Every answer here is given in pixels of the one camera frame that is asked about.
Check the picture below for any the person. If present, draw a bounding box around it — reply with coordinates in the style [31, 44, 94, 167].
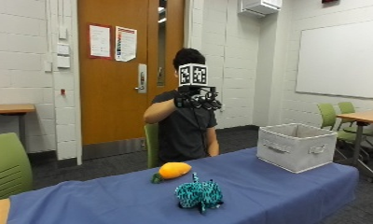
[142, 48, 221, 163]

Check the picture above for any white marker cube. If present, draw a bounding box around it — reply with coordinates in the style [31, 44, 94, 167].
[177, 63, 209, 88]

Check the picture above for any green chair behind person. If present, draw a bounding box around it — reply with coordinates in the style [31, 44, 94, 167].
[142, 122, 160, 169]

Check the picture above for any orange plush carrot toy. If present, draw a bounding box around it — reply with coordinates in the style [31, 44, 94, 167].
[150, 161, 193, 185]

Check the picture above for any white fabric storage bin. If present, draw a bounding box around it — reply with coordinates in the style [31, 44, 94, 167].
[255, 122, 339, 174]

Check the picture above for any wooden door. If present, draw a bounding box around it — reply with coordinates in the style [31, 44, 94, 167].
[77, 0, 185, 147]

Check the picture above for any colourful paper notice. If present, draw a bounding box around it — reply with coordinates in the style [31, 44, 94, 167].
[114, 25, 138, 63]

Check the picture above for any teal spotted plush toy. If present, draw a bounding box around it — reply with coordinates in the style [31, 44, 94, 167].
[173, 172, 225, 215]

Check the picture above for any blue tablecloth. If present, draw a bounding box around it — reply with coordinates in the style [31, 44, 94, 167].
[5, 147, 360, 224]

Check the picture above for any white paper notice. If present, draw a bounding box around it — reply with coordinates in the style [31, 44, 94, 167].
[88, 23, 112, 59]

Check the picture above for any whiteboard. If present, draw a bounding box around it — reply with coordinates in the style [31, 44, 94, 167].
[294, 19, 373, 101]

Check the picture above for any wooden table with metal leg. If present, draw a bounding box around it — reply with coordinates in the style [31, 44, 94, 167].
[335, 109, 373, 184]

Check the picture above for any wooden side table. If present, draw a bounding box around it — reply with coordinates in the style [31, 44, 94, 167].
[0, 103, 37, 150]

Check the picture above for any large green chair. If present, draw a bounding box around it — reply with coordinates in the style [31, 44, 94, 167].
[0, 132, 33, 203]

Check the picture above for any silver door handle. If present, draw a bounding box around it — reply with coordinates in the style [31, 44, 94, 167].
[134, 63, 148, 94]

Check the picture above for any white wall unit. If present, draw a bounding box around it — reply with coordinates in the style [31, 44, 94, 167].
[237, 0, 283, 18]

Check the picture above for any white wall switch box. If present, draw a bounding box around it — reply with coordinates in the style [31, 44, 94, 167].
[54, 43, 72, 69]

